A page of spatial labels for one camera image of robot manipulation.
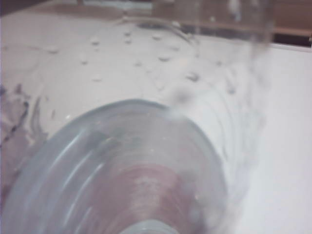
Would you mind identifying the clear water bottle red label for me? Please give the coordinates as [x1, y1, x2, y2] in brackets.
[0, 14, 269, 234]

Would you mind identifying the grey transparent plastic cup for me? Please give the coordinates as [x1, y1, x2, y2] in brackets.
[151, 0, 276, 49]

